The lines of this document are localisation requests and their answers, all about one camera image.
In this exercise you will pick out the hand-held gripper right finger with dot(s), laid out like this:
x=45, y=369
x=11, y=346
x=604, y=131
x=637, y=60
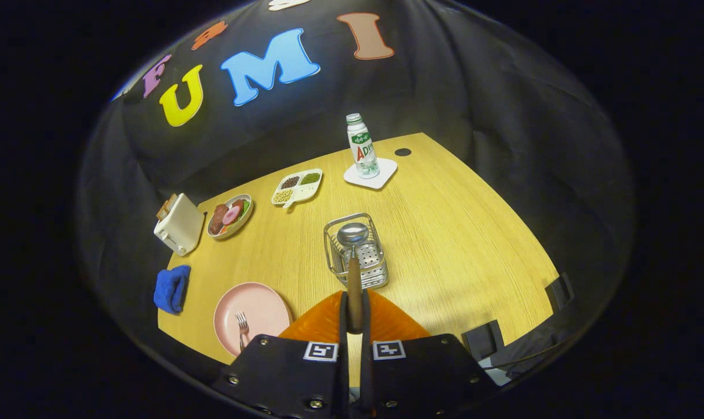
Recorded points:
x=422, y=372

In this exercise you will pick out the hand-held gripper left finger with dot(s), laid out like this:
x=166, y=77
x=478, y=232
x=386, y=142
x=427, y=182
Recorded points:
x=282, y=372

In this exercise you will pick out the pink round plate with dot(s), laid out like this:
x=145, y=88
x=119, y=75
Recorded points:
x=265, y=314

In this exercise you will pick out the black table clamp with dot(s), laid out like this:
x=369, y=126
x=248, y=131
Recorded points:
x=560, y=292
x=483, y=339

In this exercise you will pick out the blue folded towel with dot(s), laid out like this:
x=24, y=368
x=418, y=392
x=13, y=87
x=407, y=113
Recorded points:
x=171, y=288

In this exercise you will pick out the white oval food plate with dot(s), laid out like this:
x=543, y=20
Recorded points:
x=235, y=228

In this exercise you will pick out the brown meat piece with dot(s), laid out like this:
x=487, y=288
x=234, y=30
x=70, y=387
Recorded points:
x=217, y=219

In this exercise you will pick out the green lettuce leaf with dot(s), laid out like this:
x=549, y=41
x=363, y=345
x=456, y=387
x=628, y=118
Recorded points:
x=245, y=206

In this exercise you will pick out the white toaster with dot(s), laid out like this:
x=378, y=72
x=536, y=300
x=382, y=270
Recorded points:
x=180, y=228

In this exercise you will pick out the white divided bean dish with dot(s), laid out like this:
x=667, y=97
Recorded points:
x=306, y=193

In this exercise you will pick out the white square coaster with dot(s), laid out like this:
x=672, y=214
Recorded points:
x=388, y=173

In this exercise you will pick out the toasted bread slice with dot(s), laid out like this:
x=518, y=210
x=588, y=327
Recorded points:
x=167, y=206

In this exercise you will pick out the white drink bottle green label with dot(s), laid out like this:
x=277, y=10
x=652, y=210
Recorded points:
x=363, y=152

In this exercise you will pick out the black backdrop cloth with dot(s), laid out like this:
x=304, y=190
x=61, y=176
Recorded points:
x=445, y=87

